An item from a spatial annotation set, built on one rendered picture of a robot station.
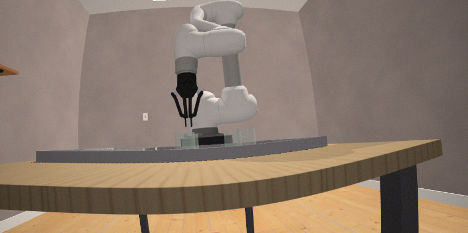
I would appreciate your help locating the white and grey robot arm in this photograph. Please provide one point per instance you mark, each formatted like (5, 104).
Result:
(216, 39)

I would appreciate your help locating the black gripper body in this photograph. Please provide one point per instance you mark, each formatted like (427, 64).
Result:
(186, 80)

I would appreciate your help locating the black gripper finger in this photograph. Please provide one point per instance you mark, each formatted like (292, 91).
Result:
(185, 115)
(190, 114)

